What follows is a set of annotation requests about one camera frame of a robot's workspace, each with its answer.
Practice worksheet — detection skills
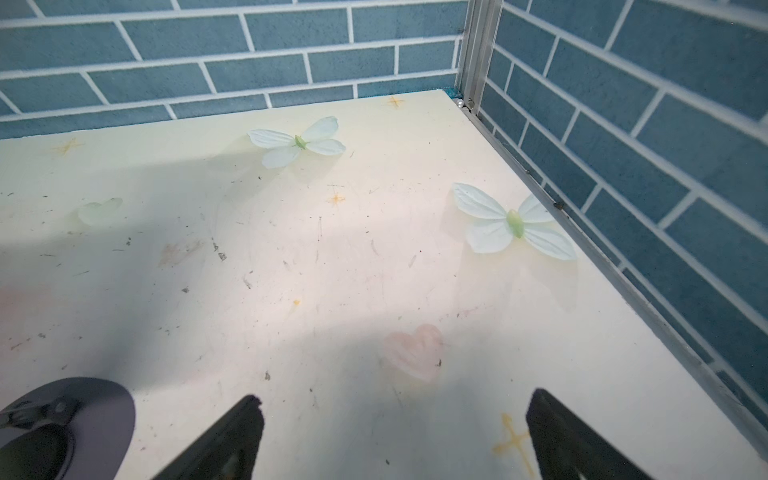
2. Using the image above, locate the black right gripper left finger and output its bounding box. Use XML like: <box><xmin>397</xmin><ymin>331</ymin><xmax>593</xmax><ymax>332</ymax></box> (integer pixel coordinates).
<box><xmin>155</xmin><ymin>395</ymin><xmax>265</xmax><ymax>480</ymax></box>

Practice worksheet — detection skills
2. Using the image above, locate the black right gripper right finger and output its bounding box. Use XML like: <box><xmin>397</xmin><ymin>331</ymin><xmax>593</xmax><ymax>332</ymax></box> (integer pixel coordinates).
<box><xmin>526</xmin><ymin>388</ymin><xmax>651</xmax><ymax>480</ymax></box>

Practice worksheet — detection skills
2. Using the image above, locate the grey metal phone stand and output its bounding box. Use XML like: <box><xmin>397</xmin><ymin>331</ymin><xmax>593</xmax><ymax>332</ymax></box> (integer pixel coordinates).
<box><xmin>1</xmin><ymin>377</ymin><xmax>136</xmax><ymax>479</ymax></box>

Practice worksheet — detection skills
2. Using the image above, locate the aluminium corner post right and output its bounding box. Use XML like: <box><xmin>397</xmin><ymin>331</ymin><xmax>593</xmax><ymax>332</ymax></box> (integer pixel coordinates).
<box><xmin>456</xmin><ymin>0</ymin><xmax>503</xmax><ymax>115</ymax></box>

